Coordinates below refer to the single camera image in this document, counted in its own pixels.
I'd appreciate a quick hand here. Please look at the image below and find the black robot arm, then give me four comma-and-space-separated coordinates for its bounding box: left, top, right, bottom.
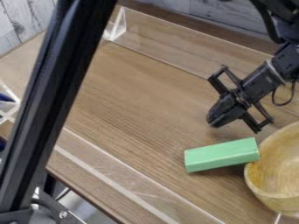
0, 0, 299, 224

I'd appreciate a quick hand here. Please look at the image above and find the metal base plate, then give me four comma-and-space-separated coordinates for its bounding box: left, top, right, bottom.
39, 192, 88, 224

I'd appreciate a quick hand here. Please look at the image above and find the clear acrylic corner bracket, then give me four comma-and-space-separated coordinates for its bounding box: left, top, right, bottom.
102, 7, 127, 41

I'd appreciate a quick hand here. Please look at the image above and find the blue object at left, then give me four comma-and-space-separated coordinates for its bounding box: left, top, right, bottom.
0, 93, 15, 102

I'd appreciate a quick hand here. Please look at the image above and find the black cable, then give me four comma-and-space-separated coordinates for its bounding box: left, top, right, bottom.
29, 197, 68, 224

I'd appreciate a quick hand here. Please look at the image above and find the black table leg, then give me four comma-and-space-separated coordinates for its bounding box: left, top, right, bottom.
43, 174, 58, 196

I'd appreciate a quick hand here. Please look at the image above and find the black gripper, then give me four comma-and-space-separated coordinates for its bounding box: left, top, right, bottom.
208, 66, 275, 133

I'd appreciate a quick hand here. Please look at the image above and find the green rectangular block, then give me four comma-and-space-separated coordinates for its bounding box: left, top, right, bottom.
184, 137, 260, 173

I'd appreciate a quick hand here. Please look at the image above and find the clear acrylic tray wall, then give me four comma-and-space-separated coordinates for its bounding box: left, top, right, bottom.
0, 5, 299, 224

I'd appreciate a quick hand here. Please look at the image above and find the light wooden bowl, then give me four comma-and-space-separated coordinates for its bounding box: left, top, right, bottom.
244, 122, 299, 219

